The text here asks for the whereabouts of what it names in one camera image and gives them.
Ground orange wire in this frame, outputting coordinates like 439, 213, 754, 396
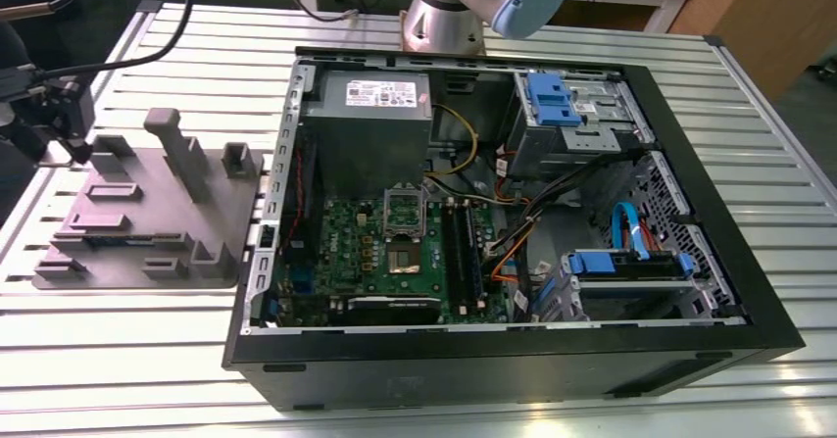
489, 241, 525, 287

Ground metal socket cover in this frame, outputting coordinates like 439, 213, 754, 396
382, 185, 432, 242

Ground blue wire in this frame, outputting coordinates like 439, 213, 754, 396
612, 202, 656, 263

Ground grey metal disk bay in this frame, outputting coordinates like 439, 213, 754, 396
540, 249, 747, 321

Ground wooden cabinet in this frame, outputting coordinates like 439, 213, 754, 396
673, 0, 837, 101

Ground green motherboard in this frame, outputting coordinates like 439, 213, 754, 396
272, 195, 519, 326

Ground red wire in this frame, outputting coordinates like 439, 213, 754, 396
624, 221, 664, 259

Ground blue plastic drive latch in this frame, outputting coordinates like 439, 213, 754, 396
527, 73, 584, 128

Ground black PC case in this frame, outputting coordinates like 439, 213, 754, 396
222, 45, 806, 414

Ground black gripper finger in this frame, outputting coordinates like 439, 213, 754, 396
0, 109, 49, 166
39, 77, 97, 166

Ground hard disk in blue carrier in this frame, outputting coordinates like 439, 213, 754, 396
565, 249, 696, 282

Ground grey power supply unit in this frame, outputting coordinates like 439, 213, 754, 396
301, 70, 437, 189

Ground CPU socket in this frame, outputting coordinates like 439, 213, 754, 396
385, 243, 426, 276

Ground grey metal drive cage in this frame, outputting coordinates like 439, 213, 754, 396
509, 70, 656, 179

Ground RAM stick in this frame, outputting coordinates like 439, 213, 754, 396
456, 201, 491, 307

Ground metal locking lever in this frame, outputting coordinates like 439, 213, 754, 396
422, 182, 439, 243

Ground black RAM slot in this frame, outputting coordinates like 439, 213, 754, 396
439, 200, 464, 313

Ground black wire bundle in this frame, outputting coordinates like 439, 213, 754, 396
484, 148, 660, 258

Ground grey plastic parts rack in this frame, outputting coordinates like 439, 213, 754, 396
31, 107, 269, 291

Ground yellow wire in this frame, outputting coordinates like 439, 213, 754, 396
424, 103, 481, 178

